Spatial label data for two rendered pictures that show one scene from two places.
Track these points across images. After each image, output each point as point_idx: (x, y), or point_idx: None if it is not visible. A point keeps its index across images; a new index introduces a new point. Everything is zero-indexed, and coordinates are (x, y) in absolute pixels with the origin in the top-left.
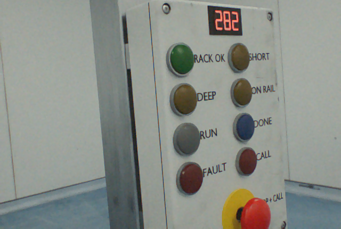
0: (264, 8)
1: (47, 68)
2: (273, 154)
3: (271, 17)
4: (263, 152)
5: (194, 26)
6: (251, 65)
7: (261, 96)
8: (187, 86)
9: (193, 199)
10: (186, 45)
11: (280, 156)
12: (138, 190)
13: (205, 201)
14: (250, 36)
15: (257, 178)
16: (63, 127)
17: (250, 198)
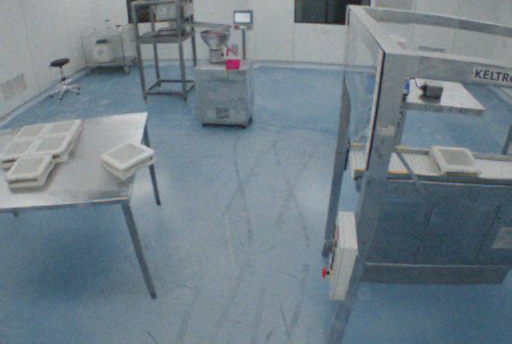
0: (340, 243)
1: None
2: (332, 278)
3: (339, 248)
4: (332, 272)
5: (337, 224)
6: (336, 250)
7: (335, 261)
8: (333, 232)
9: (331, 254)
10: (335, 225)
11: (332, 282)
12: None
13: (331, 258)
14: (337, 243)
15: (331, 274)
16: None
17: (330, 274)
